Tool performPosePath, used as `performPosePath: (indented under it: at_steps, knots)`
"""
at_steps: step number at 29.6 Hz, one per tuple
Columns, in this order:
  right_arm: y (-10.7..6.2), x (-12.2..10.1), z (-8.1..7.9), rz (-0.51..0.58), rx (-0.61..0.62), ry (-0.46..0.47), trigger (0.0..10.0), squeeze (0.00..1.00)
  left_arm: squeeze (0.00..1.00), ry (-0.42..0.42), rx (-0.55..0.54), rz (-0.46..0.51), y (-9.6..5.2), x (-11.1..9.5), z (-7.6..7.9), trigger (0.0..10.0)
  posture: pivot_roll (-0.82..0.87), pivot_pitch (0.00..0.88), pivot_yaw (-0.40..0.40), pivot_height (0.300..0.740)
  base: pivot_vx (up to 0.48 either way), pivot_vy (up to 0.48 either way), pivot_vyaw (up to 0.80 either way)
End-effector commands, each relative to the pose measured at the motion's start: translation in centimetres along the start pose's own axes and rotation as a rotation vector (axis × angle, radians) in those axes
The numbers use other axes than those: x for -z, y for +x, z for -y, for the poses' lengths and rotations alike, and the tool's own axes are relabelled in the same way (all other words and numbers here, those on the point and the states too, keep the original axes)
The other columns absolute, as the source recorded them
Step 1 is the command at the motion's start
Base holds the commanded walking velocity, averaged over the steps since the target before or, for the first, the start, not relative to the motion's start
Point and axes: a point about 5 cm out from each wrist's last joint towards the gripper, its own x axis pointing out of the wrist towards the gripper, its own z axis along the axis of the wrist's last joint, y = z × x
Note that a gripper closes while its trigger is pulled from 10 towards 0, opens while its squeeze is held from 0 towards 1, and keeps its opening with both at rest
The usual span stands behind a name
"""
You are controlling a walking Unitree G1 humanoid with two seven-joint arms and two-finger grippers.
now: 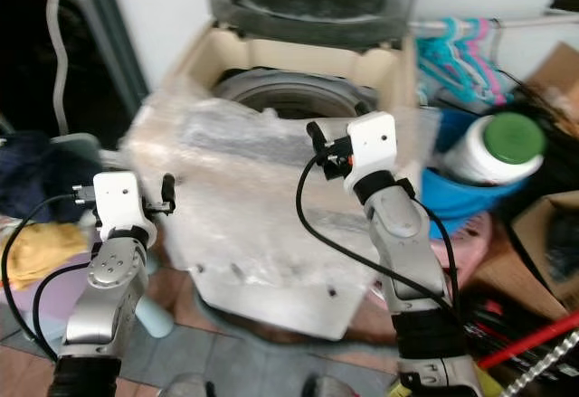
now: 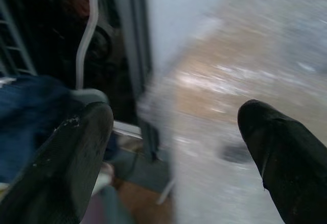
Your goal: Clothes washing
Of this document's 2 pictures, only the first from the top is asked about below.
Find teal plastic clothes hangers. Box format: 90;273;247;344
416;17;485;104

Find beige plastic-wrapped washing machine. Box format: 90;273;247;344
122;19;440;344

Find pink plastic clothes hangers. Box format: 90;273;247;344
461;17;518;104

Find yellow garment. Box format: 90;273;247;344
9;221;97;289

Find dark navy garment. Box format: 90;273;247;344
0;130;97;222

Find blue plastic basin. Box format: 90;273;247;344
421;108;553;235

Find white bottle with green cap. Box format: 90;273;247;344
452;110;548;186

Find white patterned cloth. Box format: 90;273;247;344
0;189;24;264

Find pink plastic basin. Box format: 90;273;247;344
425;212;495;291

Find lavender laundry basin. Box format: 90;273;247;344
0;266;97;317

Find grey left robot foot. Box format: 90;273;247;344
158;374;209;397

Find grey robot foot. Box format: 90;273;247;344
158;374;209;397
303;377;354;397

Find small brown cardboard box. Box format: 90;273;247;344
525;43;579;127

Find large brown cardboard box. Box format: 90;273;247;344
470;191;579;322

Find grey right robot foot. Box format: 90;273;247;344
303;377;354;397

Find red stick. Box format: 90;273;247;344
475;311;579;371

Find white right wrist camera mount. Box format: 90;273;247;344
344;112;401;183

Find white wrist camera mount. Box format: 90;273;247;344
344;112;401;183
92;171;147;232

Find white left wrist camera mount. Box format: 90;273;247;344
92;171;147;232

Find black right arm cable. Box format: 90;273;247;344
294;162;462;321

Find black left arm short cable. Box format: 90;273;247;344
32;263;97;354

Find black left arm long cable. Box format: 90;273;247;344
1;193;91;360

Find dark grey door frame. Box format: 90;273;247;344
62;0;151;119

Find grey white drain hose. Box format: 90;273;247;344
47;0;71;137

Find white hanger rail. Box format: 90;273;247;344
412;14;579;30

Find silver corrugated hose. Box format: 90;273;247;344
502;350;579;397

